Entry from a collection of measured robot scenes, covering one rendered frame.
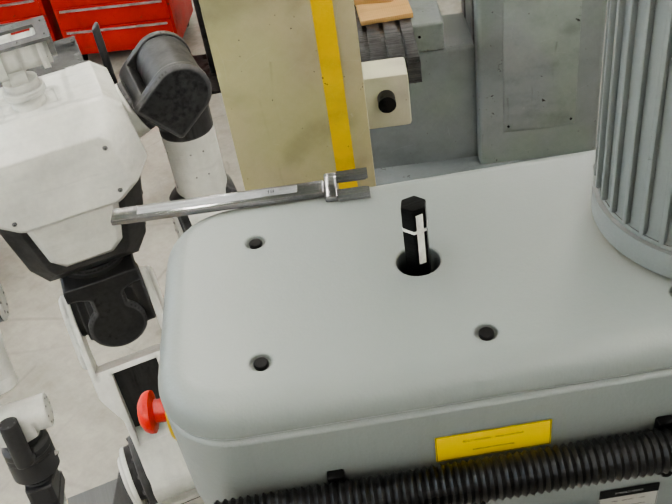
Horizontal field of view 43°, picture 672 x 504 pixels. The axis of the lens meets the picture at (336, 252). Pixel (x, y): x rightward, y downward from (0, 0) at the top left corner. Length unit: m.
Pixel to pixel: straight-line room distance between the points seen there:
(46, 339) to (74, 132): 2.45
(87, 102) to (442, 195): 0.70
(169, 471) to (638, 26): 1.30
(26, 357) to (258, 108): 1.60
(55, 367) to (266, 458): 2.94
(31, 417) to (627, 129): 1.26
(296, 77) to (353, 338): 1.94
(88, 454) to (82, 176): 1.98
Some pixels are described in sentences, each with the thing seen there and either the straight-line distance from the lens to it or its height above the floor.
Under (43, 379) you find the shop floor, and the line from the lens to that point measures 3.55.
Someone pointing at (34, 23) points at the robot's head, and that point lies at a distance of 1.31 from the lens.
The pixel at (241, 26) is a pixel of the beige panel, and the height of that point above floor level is 1.35.
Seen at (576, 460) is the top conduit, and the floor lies 1.80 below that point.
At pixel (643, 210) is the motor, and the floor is 1.95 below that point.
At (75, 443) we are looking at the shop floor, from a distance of 3.27.
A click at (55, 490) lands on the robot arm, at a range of 1.76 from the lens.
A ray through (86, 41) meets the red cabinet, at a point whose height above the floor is 0.17.
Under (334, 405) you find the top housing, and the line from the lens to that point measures 0.63.
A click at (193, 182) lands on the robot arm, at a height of 1.55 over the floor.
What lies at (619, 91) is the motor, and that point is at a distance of 0.66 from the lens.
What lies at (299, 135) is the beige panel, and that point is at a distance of 2.64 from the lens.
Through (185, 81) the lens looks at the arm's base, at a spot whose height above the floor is 1.75.
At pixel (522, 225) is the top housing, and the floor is 1.89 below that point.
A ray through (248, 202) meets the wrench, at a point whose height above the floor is 1.90.
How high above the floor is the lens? 2.35
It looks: 40 degrees down
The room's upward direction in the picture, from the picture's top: 10 degrees counter-clockwise
